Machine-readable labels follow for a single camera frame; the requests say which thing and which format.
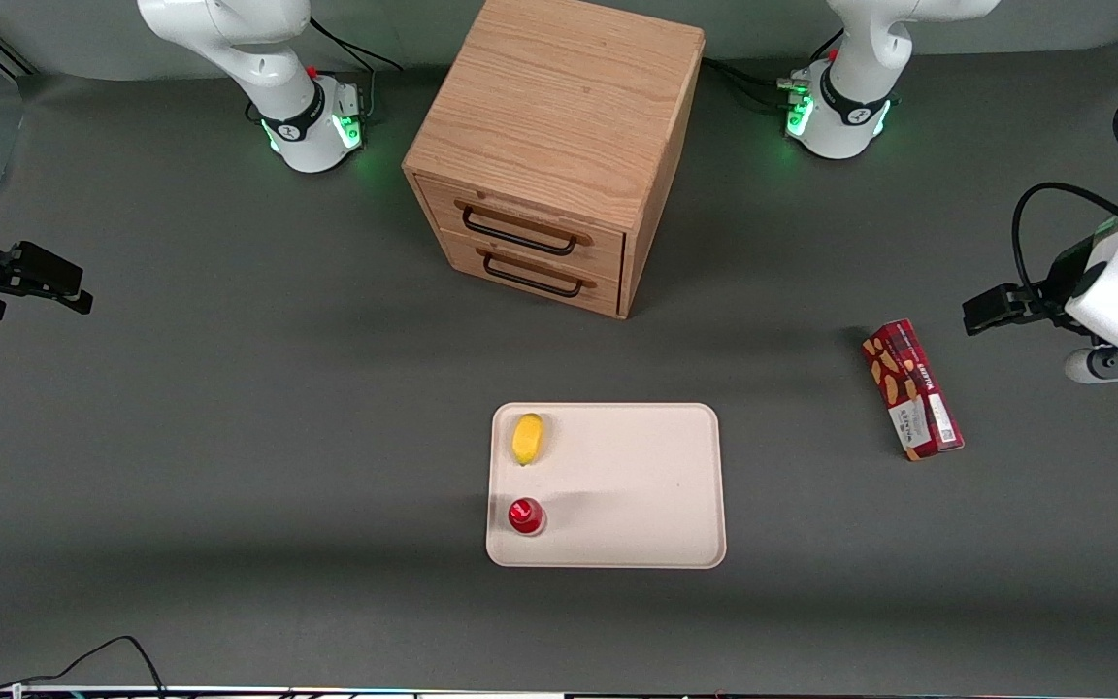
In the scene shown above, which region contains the black base cable bundle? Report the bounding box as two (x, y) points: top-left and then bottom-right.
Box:
(703, 39), (846, 114)

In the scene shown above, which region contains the grey table mat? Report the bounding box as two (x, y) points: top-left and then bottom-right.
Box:
(0, 39), (1118, 692)

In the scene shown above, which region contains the red cookie box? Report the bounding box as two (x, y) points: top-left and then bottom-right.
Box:
(861, 318), (967, 463)

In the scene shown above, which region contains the wooden two-drawer cabinet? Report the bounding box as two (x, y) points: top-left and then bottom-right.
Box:
(402, 0), (707, 320)

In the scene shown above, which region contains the small red can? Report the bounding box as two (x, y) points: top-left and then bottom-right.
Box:
(507, 497), (548, 538)

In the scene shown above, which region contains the yellow lemon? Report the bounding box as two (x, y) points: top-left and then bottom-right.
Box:
(511, 413), (545, 468)

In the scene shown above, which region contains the black wire drawer handle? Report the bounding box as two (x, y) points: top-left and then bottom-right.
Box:
(453, 198), (594, 258)
(476, 247), (598, 299)

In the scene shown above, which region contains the black arm-mounted cable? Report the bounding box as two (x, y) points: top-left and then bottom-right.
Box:
(1009, 92), (1118, 314)

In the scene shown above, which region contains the beige plastic tray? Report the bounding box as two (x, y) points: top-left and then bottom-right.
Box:
(485, 402), (728, 570)

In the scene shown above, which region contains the wooden drawer front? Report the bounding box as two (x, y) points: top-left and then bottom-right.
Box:
(436, 228), (624, 318)
(413, 175), (629, 284)

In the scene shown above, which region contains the thin black loose cable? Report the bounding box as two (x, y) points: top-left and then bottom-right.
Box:
(0, 635), (169, 696)

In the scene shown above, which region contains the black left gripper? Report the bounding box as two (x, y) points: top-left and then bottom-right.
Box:
(963, 238), (1105, 337)

